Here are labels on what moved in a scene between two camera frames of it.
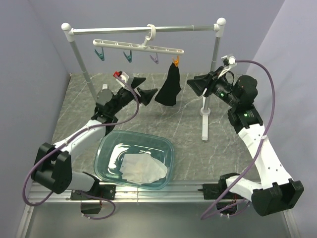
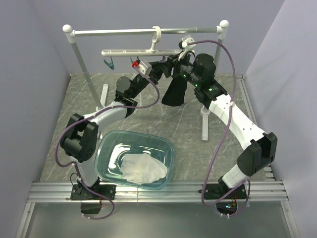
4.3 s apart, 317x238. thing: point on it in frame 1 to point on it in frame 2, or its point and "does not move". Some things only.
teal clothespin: [101, 55] to [110, 65]
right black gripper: [199, 83] to [177, 61]
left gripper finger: [136, 81] to [166, 67]
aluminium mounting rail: [176, 192] does not move
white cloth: [142, 168] does not move
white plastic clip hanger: [150, 35] to [152, 52]
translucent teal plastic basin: [134, 159] does not move
